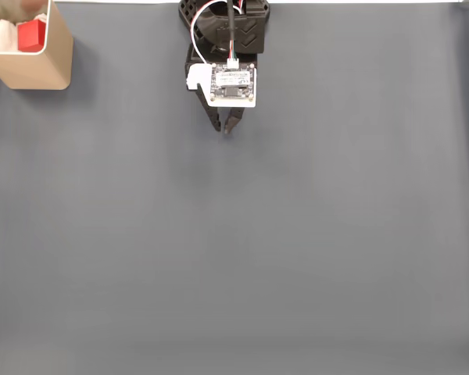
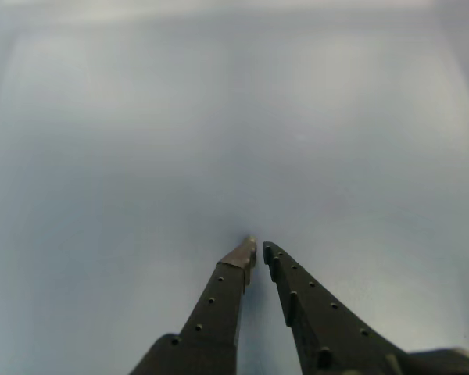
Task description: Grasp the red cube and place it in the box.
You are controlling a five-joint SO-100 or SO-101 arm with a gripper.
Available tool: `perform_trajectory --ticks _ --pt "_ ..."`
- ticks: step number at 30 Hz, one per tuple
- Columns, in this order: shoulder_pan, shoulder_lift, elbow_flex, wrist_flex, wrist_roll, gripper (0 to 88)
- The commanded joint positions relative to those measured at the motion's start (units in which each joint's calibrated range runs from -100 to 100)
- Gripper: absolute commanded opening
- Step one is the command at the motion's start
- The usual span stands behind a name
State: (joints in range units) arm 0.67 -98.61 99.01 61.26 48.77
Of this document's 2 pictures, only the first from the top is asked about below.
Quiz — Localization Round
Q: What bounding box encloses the red cube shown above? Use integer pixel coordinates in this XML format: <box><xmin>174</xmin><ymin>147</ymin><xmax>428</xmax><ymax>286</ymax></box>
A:
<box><xmin>16</xmin><ymin>19</ymin><xmax>48</xmax><ymax>53</ymax></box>

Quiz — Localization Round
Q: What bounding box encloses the beige box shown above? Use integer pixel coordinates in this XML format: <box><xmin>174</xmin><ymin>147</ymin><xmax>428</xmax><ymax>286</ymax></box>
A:
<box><xmin>0</xmin><ymin>0</ymin><xmax>75</xmax><ymax>91</ymax></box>

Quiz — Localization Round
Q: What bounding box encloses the person's hand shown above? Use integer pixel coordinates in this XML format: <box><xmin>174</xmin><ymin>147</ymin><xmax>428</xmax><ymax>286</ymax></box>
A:
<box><xmin>0</xmin><ymin>0</ymin><xmax>50</xmax><ymax>20</ymax></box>

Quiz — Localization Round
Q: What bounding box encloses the grey mat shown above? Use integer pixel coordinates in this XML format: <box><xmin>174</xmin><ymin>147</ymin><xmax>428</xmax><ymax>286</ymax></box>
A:
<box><xmin>0</xmin><ymin>2</ymin><xmax>469</xmax><ymax>375</ymax></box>

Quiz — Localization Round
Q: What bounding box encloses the white padding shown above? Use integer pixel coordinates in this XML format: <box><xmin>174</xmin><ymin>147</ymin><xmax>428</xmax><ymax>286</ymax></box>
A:
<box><xmin>0</xmin><ymin>12</ymin><xmax>48</xmax><ymax>54</ymax></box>

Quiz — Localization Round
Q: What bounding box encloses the white-mounted camera circuit board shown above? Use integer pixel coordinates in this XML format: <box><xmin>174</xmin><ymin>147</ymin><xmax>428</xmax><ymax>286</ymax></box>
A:
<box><xmin>184</xmin><ymin>62</ymin><xmax>257</xmax><ymax>109</ymax></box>

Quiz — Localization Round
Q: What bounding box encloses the black cable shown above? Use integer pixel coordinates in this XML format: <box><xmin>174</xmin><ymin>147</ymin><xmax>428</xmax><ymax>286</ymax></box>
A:
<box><xmin>225</xmin><ymin>0</ymin><xmax>240</xmax><ymax>63</ymax></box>

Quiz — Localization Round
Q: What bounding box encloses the white cable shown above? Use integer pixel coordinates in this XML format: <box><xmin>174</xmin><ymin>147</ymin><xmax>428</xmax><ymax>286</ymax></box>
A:
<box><xmin>189</xmin><ymin>0</ymin><xmax>220</xmax><ymax>66</ymax></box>

